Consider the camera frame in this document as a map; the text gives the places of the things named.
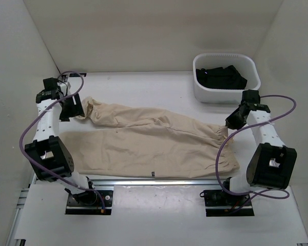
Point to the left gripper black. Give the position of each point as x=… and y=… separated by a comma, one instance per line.
x=77, y=109

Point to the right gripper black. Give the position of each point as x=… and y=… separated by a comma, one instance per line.
x=230, y=122

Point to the beige trousers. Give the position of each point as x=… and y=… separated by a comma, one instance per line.
x=147, y=142

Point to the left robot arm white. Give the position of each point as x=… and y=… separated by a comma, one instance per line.
x=49, y=157

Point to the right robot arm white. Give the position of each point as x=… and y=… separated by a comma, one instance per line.
x=272, y=163

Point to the black trousers in basket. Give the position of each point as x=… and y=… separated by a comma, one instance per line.
x=227, y=78

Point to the dark corner sticker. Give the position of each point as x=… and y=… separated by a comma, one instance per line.
x=77, y=74

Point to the white plastic basket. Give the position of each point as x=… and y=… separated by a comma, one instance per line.
x=244, y=65

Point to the aluminium front rail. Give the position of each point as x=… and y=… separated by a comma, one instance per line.
x=109, y=184

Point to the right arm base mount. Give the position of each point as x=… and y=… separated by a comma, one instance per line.
x=220, y=204

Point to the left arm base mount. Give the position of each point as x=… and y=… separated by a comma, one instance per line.
x=97, y=202

